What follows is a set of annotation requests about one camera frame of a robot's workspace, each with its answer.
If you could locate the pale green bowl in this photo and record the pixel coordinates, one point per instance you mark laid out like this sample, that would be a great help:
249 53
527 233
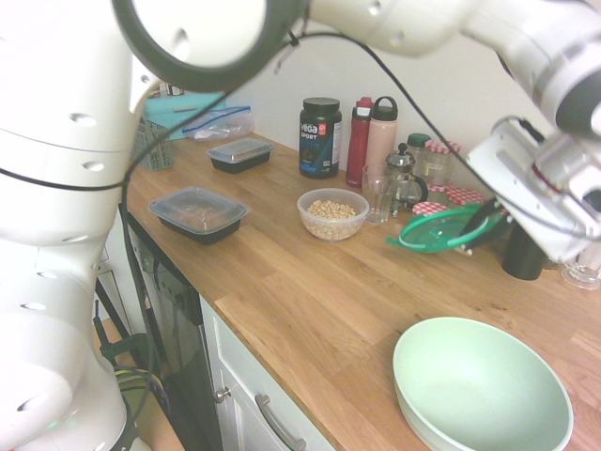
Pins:
479 385

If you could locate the small jar red gingham lid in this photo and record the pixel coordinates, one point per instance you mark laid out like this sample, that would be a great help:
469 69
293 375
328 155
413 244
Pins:
437 190
426 208
466 195

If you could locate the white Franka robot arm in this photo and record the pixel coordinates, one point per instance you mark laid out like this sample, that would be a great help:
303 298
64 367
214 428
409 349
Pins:
47 94

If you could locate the black dishwasher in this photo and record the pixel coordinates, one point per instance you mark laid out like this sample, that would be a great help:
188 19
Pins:
188 366

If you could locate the silver cabinet knob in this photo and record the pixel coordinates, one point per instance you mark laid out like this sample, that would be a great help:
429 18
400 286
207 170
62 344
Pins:
222 394

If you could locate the clear lid with green rim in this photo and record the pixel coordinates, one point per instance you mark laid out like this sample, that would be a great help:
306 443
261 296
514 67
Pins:
422 235

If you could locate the green plastic crate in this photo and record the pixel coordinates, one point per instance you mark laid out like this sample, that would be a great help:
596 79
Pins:
155 150

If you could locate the black meal container clear lid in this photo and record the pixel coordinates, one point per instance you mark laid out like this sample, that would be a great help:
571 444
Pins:
239 152

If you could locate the glass French press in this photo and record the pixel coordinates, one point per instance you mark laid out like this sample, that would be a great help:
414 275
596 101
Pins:
406 183

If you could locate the clear plastic cereal bowl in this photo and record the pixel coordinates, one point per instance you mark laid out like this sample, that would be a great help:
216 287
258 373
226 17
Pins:
333 230

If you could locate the clear stemmed glass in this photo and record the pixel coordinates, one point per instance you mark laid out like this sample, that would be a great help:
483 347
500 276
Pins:
584 275

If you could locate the clear zip bag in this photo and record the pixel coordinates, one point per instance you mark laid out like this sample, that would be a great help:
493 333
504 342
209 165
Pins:
220 122

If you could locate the tall jar red gingham lid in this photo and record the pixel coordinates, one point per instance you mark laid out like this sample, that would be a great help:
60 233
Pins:
441 162

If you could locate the pink bottle with black cap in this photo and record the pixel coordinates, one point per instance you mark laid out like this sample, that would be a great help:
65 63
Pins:
381 141

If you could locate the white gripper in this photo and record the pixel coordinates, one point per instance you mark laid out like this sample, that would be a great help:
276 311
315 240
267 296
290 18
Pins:
526 197

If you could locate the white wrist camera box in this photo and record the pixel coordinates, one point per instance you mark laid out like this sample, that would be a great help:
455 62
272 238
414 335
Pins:
565 164

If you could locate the glass jar with green lid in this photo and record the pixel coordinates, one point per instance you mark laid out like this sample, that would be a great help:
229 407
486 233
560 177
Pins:
418 141

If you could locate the beige cereal rings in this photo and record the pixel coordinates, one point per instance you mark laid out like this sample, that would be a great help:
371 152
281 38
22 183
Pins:
331 209

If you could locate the dark green clamp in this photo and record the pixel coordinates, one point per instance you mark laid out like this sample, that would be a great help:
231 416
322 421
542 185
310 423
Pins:
127 345

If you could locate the red water bottle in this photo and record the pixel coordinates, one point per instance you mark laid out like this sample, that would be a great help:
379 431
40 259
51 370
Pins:
357 145

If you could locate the black protein powder tub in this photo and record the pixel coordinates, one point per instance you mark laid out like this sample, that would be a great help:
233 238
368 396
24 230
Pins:
319 141

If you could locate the white cabinet drawer front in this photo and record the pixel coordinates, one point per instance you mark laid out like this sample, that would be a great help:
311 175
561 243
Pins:
239 366

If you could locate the teal box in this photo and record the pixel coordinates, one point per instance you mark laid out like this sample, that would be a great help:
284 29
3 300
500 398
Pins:
159 113

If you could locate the clear drinking glass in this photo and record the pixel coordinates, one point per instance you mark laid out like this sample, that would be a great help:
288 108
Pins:
377 197

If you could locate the black meal container orange food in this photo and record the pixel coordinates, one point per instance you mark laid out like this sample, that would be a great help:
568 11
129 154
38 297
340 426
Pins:
199 211

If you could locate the black cylindrical cup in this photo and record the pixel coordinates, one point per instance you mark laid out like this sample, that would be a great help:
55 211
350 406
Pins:
521 258

